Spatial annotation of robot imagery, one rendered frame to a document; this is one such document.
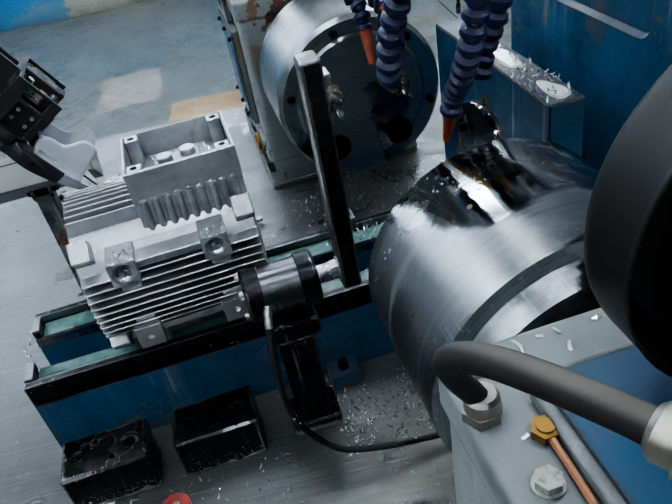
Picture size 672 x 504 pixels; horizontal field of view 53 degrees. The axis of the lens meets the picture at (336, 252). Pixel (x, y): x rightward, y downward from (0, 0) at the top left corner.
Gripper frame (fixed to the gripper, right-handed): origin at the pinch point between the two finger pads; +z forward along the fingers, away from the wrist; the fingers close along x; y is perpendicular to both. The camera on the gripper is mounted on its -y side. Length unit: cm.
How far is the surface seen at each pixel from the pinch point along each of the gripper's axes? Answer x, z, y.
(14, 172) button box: 16.0, -3.4, -11.3
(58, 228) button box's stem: 17.0, 6.7, -15.3
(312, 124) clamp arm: -20.8, 4.0, 26.8
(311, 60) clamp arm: -20.7, -0.4, 30.6
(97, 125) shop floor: 299, 71, -94
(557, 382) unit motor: -63, -3, 31
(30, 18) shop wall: 556, 36, -142
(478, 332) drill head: -44, 13, 27
